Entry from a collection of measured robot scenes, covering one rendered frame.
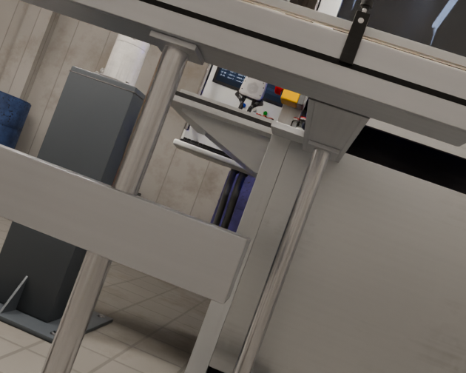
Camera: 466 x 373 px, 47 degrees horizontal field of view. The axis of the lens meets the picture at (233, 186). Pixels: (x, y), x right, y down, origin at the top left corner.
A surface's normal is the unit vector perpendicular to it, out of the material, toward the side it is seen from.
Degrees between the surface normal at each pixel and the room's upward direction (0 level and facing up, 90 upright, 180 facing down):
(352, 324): 90
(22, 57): 90
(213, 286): 90
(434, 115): 90
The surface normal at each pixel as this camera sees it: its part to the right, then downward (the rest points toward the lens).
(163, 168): -0.14, -0.09
